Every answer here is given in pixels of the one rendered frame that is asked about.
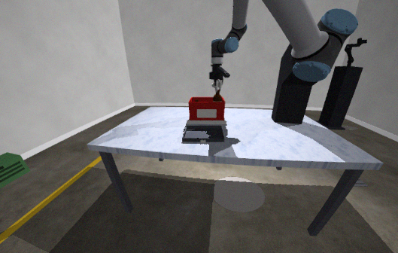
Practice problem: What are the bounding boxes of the red crate with dividers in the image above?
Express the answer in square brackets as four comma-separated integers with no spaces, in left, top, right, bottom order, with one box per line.
[189,97,225,120]

